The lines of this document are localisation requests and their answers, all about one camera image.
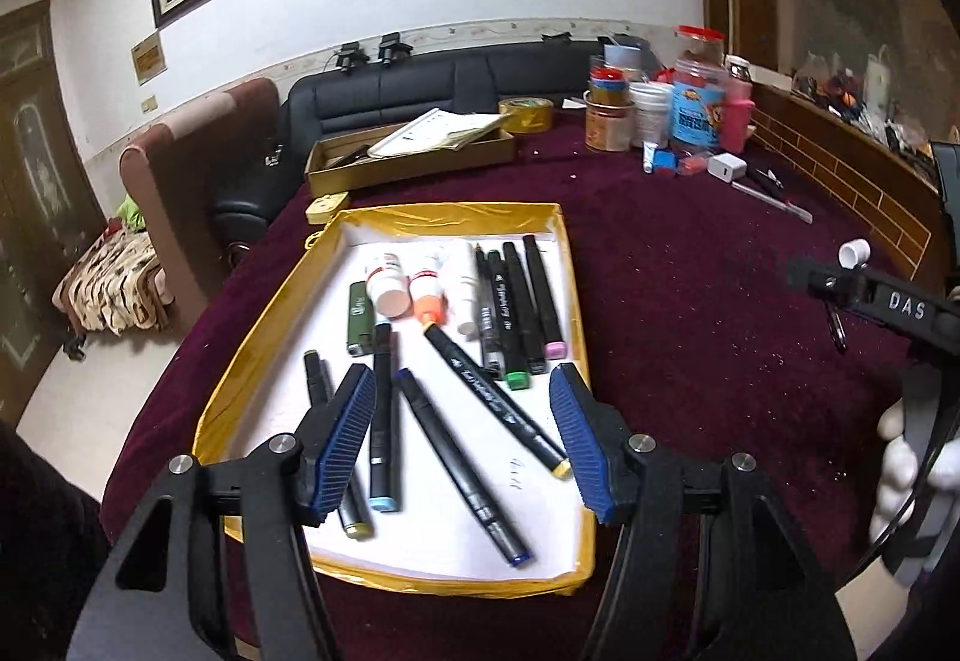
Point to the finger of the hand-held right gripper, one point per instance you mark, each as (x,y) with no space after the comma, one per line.
(825,278)

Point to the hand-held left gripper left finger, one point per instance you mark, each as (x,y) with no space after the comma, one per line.
(341,443)

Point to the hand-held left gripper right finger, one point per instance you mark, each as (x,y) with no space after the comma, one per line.
(581,443)

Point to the black marker with light-blue cap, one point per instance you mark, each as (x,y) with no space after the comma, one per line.
(382,421)

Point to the black marker with olive cap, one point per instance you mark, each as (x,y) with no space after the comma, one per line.
(319,380)

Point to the black marker with yellow cap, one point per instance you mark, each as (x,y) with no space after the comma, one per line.
(495,398)

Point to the black marker with blue cap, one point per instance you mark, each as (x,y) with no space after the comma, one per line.
(457,466)

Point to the green lighter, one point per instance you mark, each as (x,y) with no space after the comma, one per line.
(361,320)

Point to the gold tray with white bottom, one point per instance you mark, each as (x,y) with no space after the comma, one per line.
(420,556)

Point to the black marker with green cap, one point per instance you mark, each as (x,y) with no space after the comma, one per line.
(516,316)

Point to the black marker with pink cap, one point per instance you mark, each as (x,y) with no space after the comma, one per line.
(544,297)

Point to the black marker with grey cap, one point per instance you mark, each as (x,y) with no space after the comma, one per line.
(493,316)

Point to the white bottle with red label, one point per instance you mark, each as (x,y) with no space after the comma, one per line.
(386,286)

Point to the white bottle with orange cap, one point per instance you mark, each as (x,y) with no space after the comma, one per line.
(427,293)

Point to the thin black pen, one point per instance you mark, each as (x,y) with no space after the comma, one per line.
(480,278)

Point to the person's right hand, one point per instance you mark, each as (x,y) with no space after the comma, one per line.
(896,473)

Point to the silver utility knife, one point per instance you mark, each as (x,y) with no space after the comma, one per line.
(772,201)

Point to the wooden brick-pattern panel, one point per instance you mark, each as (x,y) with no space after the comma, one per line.
(847,181)

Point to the small black pliers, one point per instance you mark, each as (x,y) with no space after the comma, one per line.
(766,177)

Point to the white charger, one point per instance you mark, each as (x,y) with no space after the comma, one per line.
(726,168)

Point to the clutter on wooden ledge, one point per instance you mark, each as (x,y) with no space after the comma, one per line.
(855,99)

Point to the pink bottle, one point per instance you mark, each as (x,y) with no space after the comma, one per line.
(739,114)

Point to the white and blue tube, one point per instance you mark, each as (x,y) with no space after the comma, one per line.
(658,160)

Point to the clear jar with red lid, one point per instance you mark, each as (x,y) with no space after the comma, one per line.
(699,99)

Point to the beige power strip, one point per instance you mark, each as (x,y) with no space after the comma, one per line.
(328,209)

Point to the white plastic tub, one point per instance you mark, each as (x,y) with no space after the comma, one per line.
(651,114)

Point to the brown cardboard box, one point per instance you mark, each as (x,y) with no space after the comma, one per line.
(337,174)

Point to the patterned blanket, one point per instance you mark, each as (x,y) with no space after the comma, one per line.
(112,286)

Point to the stack of tape rolls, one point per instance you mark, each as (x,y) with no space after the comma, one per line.
(607,84)

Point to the white and blue cup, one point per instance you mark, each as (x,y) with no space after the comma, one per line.
(622,57)

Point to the brown armchair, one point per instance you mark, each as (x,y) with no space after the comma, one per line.
(202,166)

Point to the green cloth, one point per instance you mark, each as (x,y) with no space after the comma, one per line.
(131,213)

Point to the dark clothing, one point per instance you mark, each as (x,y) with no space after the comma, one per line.
(45,556)

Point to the white paper booklet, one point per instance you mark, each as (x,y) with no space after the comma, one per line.
(442,132)

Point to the gold tape roll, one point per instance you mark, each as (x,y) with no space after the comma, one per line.
(526,114)

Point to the black leather sofa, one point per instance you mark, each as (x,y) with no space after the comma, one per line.
(420,84)

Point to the dark wooden door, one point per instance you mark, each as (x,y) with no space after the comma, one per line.
(37,196)

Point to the small black camera device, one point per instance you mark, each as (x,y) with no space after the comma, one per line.
(351,56)
(394,48)

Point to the small gold wall plaque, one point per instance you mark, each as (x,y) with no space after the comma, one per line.
(146,57)

